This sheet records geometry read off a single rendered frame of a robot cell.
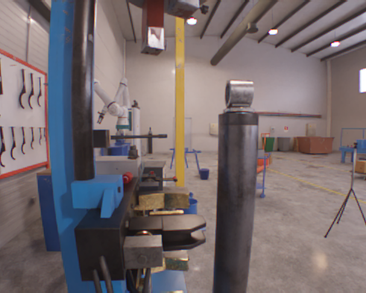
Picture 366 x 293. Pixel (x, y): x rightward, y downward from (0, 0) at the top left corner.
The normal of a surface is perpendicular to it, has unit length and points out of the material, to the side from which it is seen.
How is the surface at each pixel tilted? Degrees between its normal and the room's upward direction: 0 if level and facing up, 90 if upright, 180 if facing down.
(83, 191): 90
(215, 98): 90
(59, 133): 90
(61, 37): 90
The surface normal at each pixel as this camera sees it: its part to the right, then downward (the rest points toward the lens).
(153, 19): 0.48, 0.07
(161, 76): 0.14, 0.08
